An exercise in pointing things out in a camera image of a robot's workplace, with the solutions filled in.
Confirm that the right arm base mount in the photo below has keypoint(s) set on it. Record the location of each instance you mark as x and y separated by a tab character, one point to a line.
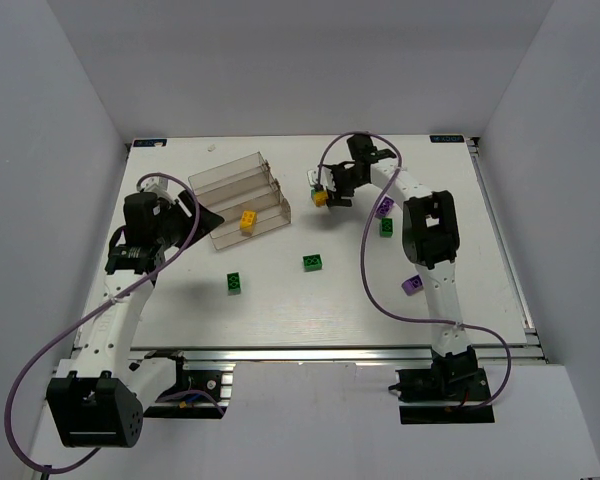
423	400

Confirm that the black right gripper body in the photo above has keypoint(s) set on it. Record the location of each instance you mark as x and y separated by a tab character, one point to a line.
341	181

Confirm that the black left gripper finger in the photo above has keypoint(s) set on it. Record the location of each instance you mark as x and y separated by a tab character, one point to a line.
207	222
191	203

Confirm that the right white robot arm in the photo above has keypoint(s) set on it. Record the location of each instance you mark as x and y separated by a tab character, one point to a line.
430	239

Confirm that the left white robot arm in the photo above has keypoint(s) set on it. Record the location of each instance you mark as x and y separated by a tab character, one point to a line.
102	399

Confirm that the blue label sticker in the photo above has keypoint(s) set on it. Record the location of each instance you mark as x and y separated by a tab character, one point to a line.
149	143
446	138

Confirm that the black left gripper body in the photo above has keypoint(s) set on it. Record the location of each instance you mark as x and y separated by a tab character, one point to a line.
183	220

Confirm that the blue label sticker right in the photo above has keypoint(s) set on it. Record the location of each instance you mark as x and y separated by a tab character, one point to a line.
446	138

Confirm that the yellow patterned lego brick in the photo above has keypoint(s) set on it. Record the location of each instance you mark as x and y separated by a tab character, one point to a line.
248	222

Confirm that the purple lego brick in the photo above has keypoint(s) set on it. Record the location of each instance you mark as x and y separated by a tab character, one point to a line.
384	208
412	285

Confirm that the clear tiered plastic organizer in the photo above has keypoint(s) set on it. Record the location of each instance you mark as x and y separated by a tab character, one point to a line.
243	184

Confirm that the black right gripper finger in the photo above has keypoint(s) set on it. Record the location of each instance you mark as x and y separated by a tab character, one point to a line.
336	199
333	175

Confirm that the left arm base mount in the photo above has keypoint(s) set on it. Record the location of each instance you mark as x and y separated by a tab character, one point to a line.
172	386

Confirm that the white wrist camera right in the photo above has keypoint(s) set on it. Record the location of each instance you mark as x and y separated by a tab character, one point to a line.
321	178

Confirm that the yellow long lego brick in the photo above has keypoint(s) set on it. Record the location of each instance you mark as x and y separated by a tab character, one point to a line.
320	199

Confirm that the blue label sticker left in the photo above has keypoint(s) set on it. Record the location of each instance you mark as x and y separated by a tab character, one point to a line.
149	143

